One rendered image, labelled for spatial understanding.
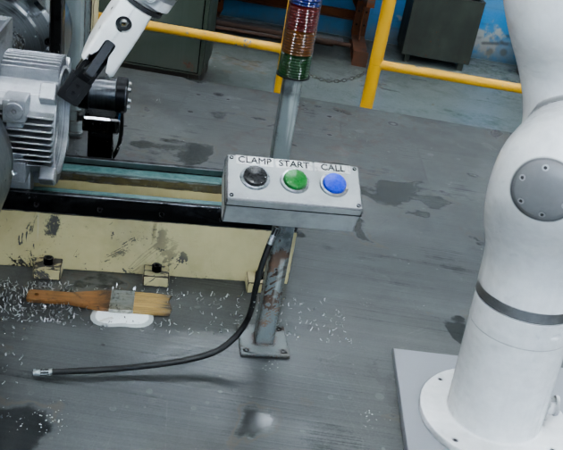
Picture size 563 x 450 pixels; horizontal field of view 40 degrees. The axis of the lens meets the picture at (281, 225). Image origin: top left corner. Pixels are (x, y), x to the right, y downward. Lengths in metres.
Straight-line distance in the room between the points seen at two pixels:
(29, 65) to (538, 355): 0.76
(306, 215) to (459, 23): 4.92
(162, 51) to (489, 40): 2.93
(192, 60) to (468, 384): 3.59
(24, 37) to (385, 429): 0.85
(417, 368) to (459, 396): 0.13
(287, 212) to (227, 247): 0.27
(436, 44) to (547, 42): 4.99
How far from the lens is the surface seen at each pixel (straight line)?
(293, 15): 1.43
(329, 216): 0.95
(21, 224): 1.19
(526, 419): 1.00
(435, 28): 5.80
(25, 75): 1.13
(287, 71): 1.45
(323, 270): 1.29
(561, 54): 0.86
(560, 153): 0.77
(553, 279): 0.88
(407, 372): 1.10
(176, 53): 4.40
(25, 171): 1.12
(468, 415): 1.00
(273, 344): 1.09
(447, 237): 1.50
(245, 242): 1.19
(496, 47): 6.43
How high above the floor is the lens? 1.46
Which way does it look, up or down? 28 degrees down
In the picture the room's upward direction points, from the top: 10 degrees clockwise
